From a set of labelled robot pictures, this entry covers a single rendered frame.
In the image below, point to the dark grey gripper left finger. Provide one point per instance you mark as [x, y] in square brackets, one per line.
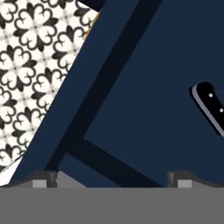
[43, 178]

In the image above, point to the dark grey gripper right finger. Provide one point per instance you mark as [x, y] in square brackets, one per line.
[181, 178]

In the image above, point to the navy blue open drawer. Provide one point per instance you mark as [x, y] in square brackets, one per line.
[151, 87]

